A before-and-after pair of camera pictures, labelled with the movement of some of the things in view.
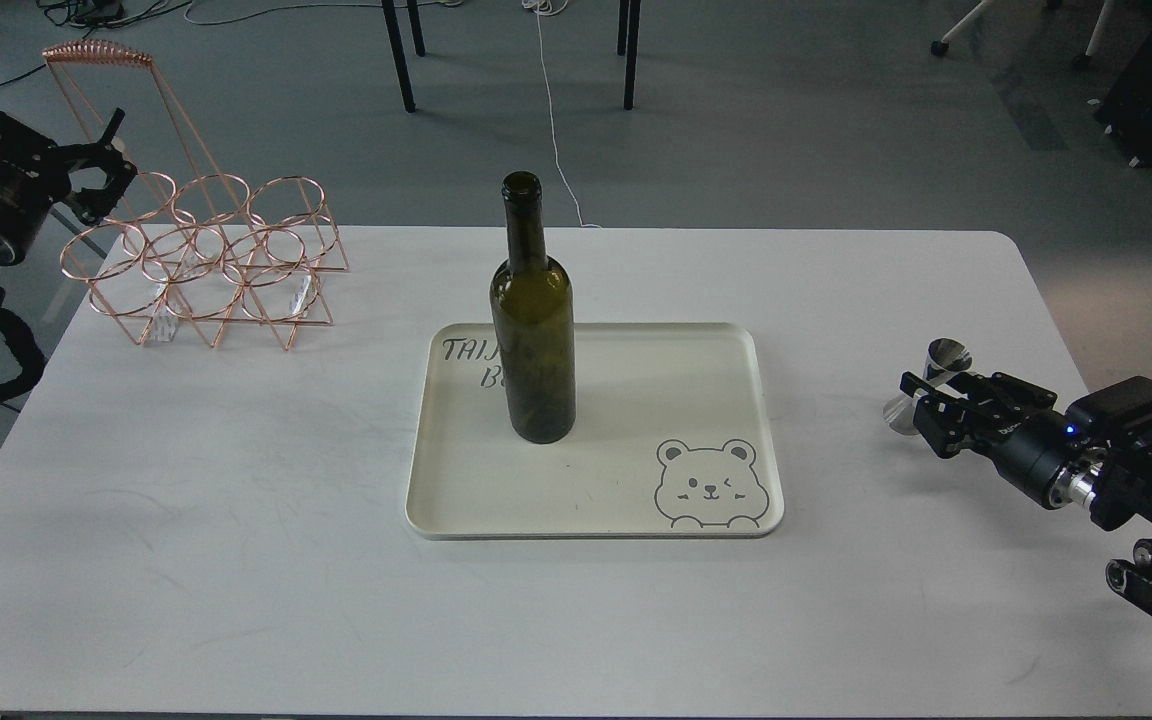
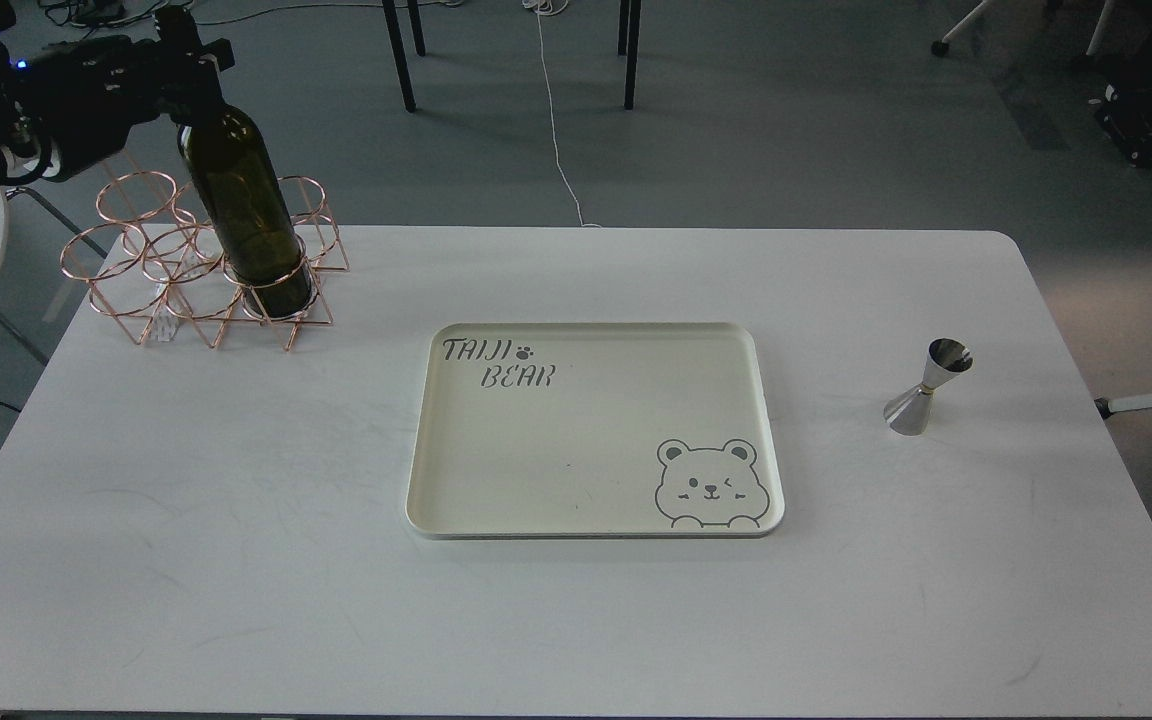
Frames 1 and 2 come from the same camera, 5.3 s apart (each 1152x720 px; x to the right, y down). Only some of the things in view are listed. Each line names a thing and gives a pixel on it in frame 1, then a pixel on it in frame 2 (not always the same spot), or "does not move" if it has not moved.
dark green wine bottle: [532, 299] -> [235, 168]
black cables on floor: [90, 15] does not move
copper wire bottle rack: [192, 245] does not move
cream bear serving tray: [678, 433] does not move
